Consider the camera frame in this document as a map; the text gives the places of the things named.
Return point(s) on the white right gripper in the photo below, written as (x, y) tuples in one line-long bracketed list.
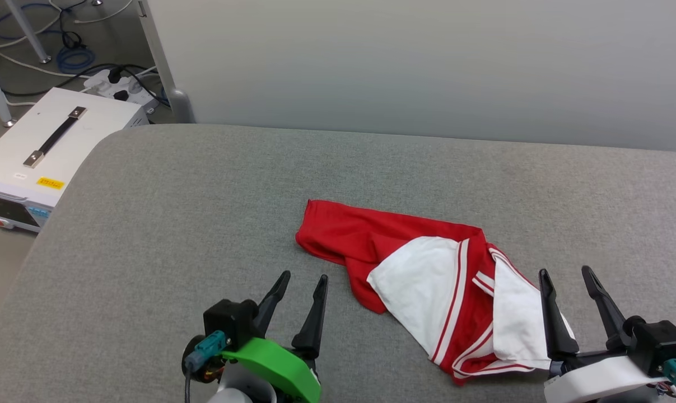
[(595, 380)]

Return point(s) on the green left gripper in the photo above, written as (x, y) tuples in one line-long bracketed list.
[(281, 369)]

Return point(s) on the red and white basketball jersey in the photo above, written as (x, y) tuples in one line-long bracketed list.
[(371, 235)]

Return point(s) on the white power supply box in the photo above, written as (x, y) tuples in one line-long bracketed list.
[(102, 129)]

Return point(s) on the white partition screen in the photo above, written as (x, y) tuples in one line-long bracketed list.
[(427, 56)]

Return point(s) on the white power strip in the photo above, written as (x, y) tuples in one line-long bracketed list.
[(99, 83)]

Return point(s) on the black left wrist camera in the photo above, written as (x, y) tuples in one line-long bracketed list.
[(228, 319)]

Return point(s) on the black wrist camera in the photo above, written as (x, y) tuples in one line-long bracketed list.
[(660, 341), (228, 319)]

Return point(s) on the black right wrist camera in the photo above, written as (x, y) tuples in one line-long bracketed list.
[(660, 341)]

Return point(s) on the teal left camera connector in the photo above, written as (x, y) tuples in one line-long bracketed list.
[(209, 347)]

